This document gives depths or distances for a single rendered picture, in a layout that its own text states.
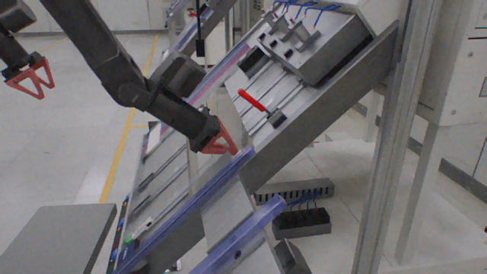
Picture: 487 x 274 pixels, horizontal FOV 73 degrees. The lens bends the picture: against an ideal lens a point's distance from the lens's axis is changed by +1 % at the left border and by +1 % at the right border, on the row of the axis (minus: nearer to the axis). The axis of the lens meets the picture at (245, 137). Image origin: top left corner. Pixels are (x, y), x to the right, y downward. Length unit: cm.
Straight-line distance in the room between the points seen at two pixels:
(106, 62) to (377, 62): 44
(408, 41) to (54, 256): 96
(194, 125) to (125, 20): 887
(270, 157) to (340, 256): 41
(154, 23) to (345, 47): 886
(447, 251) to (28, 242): 113
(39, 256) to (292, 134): 76
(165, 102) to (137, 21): 883
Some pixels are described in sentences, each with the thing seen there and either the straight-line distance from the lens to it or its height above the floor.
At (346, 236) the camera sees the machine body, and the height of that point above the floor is 62.
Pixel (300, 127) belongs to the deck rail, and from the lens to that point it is 59.
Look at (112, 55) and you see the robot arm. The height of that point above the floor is 115.
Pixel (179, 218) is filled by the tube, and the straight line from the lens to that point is 46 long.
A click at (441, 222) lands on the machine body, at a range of 115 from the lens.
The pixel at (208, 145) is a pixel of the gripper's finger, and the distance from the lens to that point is 64.
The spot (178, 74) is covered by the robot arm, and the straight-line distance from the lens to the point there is 60.
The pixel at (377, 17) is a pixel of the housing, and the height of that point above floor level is 121.
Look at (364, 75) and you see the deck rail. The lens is 61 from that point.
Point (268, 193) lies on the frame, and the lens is 104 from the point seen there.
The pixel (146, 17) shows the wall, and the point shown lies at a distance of 939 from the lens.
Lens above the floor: 126
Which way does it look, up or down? 26 degrees down
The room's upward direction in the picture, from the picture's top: straight up
